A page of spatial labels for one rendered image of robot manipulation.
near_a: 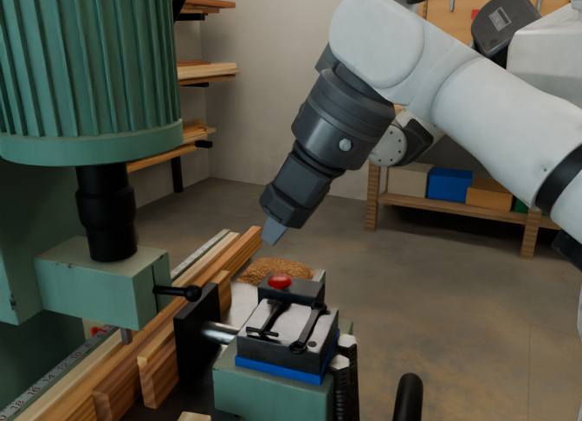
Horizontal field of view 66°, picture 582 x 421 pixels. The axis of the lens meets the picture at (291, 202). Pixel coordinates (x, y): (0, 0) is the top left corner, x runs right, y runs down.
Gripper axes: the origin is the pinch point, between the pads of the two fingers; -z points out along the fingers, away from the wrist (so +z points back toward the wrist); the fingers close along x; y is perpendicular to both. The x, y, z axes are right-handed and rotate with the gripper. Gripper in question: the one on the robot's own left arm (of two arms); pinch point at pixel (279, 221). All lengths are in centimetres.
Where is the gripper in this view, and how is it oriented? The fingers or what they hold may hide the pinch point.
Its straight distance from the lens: 53.4
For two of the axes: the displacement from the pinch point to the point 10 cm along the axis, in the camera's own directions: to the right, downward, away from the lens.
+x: 3.2, -3.2, 8.9
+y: -8.2, -5.6, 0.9
